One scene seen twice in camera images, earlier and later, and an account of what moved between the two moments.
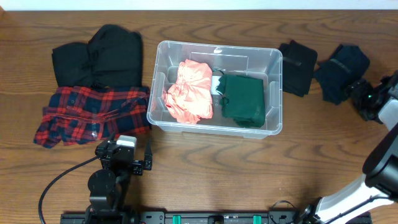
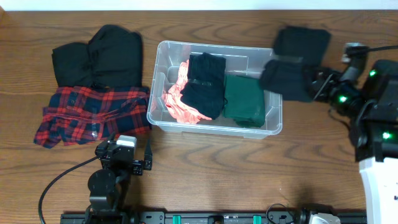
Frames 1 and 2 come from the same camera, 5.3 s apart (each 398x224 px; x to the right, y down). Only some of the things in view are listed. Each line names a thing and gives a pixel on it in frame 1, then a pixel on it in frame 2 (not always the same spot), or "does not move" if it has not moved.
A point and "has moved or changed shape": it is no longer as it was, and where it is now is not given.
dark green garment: [242, 99] does not move
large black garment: [112, 58] does not move
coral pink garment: [189, 98] does not move
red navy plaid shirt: [78, 115] does not move
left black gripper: [130, 162] does not move
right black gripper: [355, 89] to [323, 91]
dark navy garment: [347, 63] has moved or changed shape
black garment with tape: [298, 63] has moved or changed shape
